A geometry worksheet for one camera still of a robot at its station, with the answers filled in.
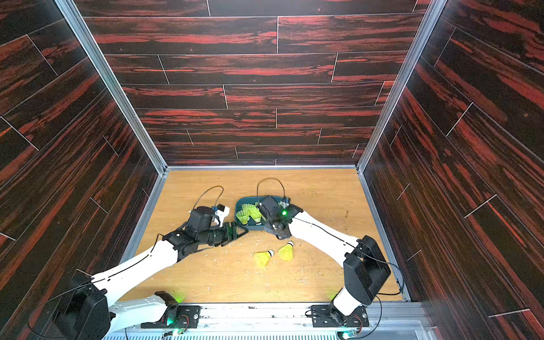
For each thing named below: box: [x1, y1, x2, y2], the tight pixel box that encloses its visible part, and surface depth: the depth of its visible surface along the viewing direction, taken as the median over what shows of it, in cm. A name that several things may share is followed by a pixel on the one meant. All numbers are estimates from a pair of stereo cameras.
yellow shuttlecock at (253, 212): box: [241, 203, 263, 226], surface depth 97 cm
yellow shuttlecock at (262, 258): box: [253, 249, 275, 270], surface depth 88 cm
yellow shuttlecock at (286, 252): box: [277, 240, 294, 262], surface depth 90 cm
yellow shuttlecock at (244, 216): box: [235, 209, 251, 225], surface depth 98 cm
